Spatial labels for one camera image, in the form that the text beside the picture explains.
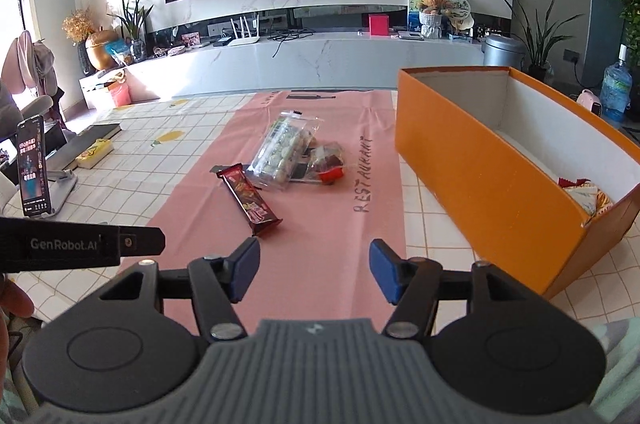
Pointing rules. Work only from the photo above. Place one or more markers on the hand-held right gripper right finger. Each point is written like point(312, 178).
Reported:
point(385, 271)

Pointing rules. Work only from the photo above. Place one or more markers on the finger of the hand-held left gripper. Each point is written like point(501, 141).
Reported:
point(142, 244)

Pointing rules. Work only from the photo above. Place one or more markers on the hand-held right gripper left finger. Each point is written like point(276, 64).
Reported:
point(245, 269)

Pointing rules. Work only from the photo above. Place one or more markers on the dark red chocolate bar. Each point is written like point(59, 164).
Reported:
point(250, 204)

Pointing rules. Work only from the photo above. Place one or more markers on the clear packet of white balls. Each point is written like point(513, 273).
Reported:
point(280, 153)

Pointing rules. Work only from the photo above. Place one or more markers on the dark red small snack packet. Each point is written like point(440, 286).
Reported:
point(327, 161)

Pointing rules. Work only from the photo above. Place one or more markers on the orange cardboard box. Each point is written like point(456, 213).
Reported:
point(475, 184)

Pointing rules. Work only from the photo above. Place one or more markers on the grey printed snack packet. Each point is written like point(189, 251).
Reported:
point(582, 199)

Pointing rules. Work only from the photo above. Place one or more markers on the person's left hand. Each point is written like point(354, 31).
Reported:
point(17, 299)

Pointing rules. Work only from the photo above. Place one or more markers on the white phone stand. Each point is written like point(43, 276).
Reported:
point(62, 186)

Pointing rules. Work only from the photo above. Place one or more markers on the pink table mat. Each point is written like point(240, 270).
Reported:
point(310, 229)

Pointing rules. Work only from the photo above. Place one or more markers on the smartphone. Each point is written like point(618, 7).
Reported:
point(32, 163)

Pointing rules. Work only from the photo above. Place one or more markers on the yellow small box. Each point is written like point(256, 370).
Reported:
point(95, 153)

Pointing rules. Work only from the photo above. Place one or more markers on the black flat box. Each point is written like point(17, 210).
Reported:
point(85, 138)

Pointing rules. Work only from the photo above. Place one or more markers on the pink cardboard box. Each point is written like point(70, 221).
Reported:
point(117, 94)

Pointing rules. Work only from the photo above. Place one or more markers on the hanging pink clothing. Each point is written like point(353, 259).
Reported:
point(22, 63)

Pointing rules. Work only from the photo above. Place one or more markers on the blue packet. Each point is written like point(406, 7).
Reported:
point(120, 52)

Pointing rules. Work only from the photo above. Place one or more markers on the gold round vase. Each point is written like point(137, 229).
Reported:
point(102, 51)

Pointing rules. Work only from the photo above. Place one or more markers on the white marble television console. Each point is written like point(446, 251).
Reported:
point(300, 63)

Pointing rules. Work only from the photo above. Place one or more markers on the green plant in glass vase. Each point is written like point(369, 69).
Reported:
point(135, 28)

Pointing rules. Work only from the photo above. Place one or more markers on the dried yellow flowers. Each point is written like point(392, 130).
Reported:
point(78, 26)

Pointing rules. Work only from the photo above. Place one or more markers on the white router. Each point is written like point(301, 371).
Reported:
point(245, 38)

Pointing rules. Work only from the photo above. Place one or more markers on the white digital scale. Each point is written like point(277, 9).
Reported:
point(410, 35)

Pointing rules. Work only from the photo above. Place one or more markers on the red box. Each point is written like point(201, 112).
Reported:
point(378, 25)

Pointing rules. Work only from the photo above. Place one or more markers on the white woven basket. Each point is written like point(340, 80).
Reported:
point(431, 26)

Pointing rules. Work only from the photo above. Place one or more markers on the silver trash bin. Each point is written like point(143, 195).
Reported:
point(502, 51)

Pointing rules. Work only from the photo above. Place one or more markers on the potted long-leaf plant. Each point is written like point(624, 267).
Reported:
point(540, 71)

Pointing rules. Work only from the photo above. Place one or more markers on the green picture board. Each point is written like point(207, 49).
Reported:
point(414, 8)

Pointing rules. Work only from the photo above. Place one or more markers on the pink space heater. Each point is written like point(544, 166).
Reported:
point(590, 103)

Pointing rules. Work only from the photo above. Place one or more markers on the round paper fan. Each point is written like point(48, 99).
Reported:
point(459, 9)

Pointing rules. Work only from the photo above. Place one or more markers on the brown teddy bear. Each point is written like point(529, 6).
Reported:
point(432, 2)

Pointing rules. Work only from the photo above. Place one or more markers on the blue water bottle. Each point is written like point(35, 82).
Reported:
point(615, 93)

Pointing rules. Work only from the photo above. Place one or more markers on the green ivy plant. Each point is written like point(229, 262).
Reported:
point(625, 3)

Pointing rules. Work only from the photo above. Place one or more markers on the pink photo frame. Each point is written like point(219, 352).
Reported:
point(191, 39)

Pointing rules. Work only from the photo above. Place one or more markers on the wall socket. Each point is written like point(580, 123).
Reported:
point(573, 54)

